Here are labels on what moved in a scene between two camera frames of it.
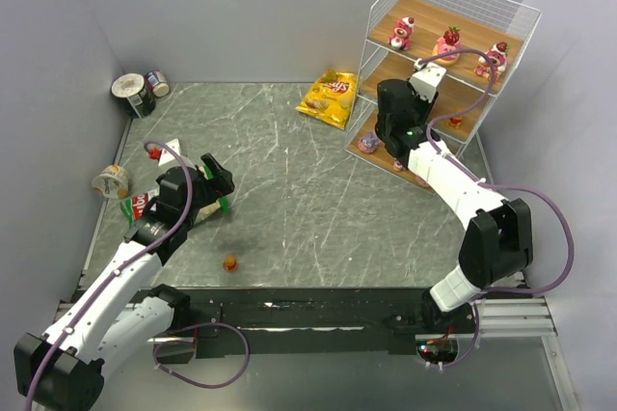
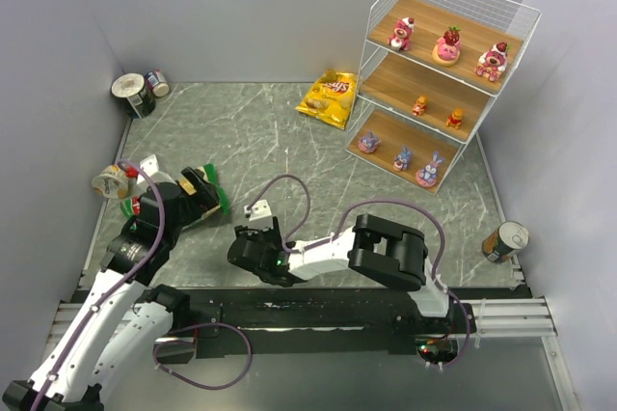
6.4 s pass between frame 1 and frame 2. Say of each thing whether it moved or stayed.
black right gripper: moved
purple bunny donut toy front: stayed
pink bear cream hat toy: stayed
